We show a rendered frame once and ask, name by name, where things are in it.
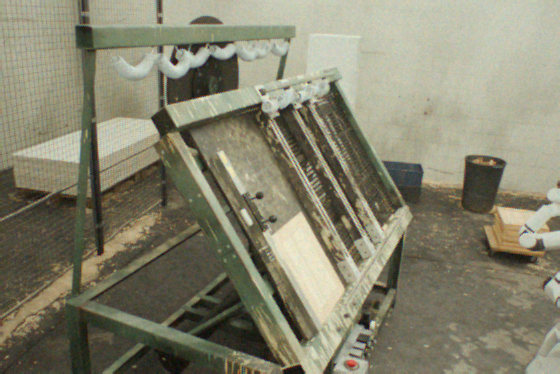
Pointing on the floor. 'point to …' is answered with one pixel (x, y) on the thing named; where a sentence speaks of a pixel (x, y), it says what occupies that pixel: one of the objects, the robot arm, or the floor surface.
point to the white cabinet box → (336, 52)
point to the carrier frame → (167, 343)
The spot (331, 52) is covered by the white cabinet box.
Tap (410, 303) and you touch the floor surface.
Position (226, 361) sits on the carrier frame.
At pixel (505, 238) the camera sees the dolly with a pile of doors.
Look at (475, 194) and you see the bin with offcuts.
